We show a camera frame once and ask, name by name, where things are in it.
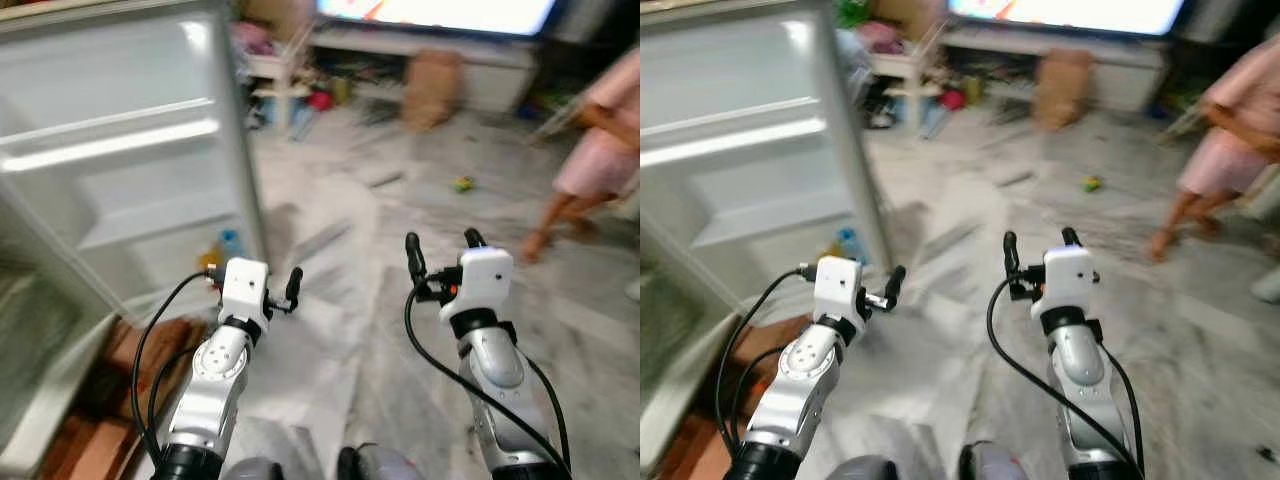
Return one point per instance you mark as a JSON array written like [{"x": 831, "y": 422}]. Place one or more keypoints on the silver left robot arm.
[
  {"x": 215, "y": 380},
  {"x": 805, "y": 385}
]

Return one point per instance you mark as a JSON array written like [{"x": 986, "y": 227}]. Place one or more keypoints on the brown bricks under fridge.
[
  {"x": 100, "y": 420},
  {"x": 715, "y": 445}
]

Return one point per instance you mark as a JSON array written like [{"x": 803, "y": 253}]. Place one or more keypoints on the white open fridge door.
[
  {"x": 120, "y": 80},
  {"x": 740, "y": 80}
]

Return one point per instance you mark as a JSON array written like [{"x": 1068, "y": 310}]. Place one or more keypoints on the small green yellow toy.
[
  {"x": 1092, "y": 184},
  {"x": 462, "y": 184}
]

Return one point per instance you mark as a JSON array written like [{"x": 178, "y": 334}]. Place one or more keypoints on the blue cap clear bottle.
[
  {"x": 231, "y": 246},
  {"x": 851, "y": 244}
]

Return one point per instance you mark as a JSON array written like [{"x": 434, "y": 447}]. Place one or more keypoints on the brown paper bag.
[
  {"x": 1063, "y": 90},
  {"x": 433, "y": 90}
]

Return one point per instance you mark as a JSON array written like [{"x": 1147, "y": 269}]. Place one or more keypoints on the child in pink clothes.
[
  {"x": 600, "y": 150},
  {"x": 1225, "y": 150}
]

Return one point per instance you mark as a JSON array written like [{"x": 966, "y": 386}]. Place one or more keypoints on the small red ball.
[
  {"x": 952, "y": 99},
  {"x": 321, "y": 100}
]

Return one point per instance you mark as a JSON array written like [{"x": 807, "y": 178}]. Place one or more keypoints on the white television stand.
[
  {"x": 1125, "y": 72},
  {"x": 495, "y": 72}
]

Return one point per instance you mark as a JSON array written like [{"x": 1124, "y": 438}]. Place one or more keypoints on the silver robot left leg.
[
  {"x": 862, "y": 470},
  {"x": 252, "y": 470}
]

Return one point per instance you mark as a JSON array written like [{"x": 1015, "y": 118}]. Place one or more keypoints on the small white stool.
[
  {"x": 912, "y": 92},
  {"x": 282, "y": 92}
]

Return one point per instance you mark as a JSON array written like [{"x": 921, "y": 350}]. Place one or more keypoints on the bright television screen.
[
  {"x": 1070, "y": 12},
  {"x": 440, "y": 12}
]

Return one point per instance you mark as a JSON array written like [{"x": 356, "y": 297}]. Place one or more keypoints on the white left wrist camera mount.
[
  {"x": 244, "y": 290},
  {"x": 838, "y": 288}
]

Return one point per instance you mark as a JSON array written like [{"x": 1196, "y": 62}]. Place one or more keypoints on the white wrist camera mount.
[
  {"x": 244, "y": 290},
  {"x": 1066, "y": 278},
  {"x": 838, "y": 288},
  {"x": 480, "y": 280}
]

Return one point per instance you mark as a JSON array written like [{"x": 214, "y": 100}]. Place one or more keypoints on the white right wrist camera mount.
[
  {"x": 480, "y": 280},
  {"x": 1066, "y": 278}
]

